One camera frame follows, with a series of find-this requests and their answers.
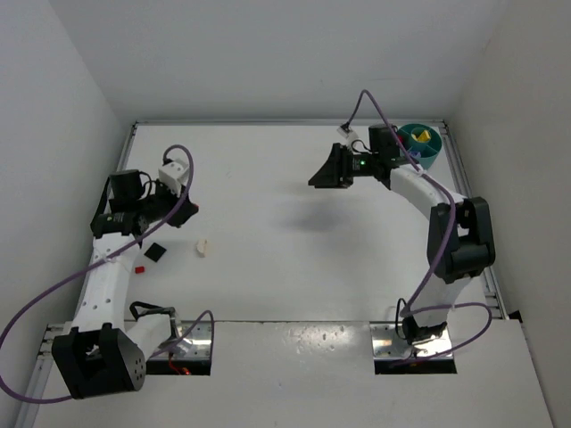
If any cream white lego brick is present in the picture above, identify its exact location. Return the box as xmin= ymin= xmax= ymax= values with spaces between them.
xmin=195 ymin=238 xmax=209 ymax=258

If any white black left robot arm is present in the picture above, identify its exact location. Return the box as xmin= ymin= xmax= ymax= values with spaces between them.
xmin=52 ymin=160 xmax=198 ymax=399

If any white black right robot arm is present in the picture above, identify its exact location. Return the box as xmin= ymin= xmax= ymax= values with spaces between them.
xmin=308 ymin=125 xmax=495 ymax=344

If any black lego brick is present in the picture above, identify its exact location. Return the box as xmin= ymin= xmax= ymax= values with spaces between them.
xmin=144 ymin=243 xmax=167 ymax=262

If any teal divided round container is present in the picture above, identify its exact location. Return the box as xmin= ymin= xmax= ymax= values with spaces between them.
xmin=397 ymin=123 xmax=443 ymax=169

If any yellow lego in container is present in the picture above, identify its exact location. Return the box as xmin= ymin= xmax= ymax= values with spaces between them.
xmin=410 ymin=127 xmax=432 ymax=144

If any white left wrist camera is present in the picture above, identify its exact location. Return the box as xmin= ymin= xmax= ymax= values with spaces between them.
xmin=158 ymin=159 xmax=189 ymax=197

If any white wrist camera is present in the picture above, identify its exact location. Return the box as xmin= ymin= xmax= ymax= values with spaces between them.
xmin=337 ymin=124 xmax=360 ymax=143
xmin=158 ymin=159 xmax=189 ymax=197

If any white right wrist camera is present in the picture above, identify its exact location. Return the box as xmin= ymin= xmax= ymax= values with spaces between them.
xmin=337 ymin=124 xmax=360 ymax=143

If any left arm base cable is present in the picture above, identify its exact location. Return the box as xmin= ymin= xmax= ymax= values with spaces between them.
xmin=128 ymin=300 xmax=181 ymax=335

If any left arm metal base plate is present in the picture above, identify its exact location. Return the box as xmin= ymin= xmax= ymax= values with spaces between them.
xmin=150 ymin=319 xmax=213 ymax=362

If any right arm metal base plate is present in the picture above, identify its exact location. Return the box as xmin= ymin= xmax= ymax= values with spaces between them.
xmin=369 ymin=323 xmax=453 ymax=361

